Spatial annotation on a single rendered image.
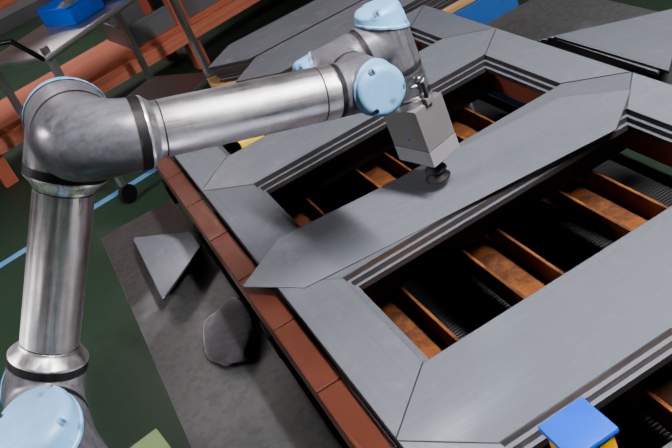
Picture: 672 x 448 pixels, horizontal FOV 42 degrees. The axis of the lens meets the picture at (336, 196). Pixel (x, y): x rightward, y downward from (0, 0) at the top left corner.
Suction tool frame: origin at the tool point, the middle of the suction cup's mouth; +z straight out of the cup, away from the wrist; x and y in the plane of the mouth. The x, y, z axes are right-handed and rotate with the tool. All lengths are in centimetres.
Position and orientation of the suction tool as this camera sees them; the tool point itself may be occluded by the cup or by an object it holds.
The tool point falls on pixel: (438, 176)
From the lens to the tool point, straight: 149.8
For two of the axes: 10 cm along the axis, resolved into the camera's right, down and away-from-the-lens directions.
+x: -7.1, 5.6, -4.3
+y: -6.1, -1.9, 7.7
